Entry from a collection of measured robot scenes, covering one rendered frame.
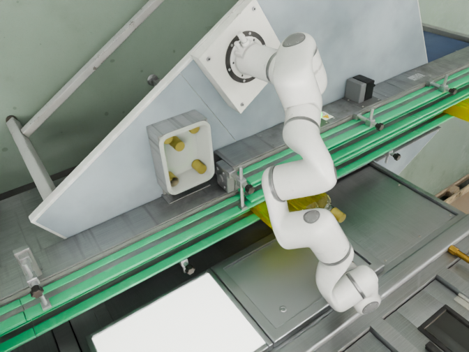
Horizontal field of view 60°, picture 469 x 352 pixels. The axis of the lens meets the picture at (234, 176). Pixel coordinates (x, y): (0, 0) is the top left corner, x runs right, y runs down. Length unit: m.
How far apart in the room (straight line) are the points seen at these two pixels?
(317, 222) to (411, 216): 0.86
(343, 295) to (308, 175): 0.36
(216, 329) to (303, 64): 0.78
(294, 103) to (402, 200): 0.94
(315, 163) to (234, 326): 0.60
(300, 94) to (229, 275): 0.69
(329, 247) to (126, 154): 0.68
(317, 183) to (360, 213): 0.81
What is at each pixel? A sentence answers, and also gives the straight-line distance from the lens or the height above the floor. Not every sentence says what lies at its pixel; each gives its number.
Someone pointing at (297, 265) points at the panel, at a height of 1.15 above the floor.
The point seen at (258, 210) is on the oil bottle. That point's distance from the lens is 1.40.
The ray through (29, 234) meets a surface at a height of 0.40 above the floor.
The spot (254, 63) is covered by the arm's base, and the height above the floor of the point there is 0.91.
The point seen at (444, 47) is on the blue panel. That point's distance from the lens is 2.51.
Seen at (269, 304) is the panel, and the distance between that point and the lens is 1.32.
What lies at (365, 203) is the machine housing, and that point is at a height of 1.05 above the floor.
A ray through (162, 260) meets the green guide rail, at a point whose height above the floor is 0.94.
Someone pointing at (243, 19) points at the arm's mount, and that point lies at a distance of 1.28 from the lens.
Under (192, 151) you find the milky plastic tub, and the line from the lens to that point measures 1.37.
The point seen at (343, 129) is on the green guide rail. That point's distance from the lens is 1.61.
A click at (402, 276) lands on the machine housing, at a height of 1.38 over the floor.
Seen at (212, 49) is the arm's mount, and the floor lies 0.80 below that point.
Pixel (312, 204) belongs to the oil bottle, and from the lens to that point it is 1.41.
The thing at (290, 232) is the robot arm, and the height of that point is 1.33.
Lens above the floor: 1.80
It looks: 42 degrees down
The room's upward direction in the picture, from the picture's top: 130 degrees clockwise
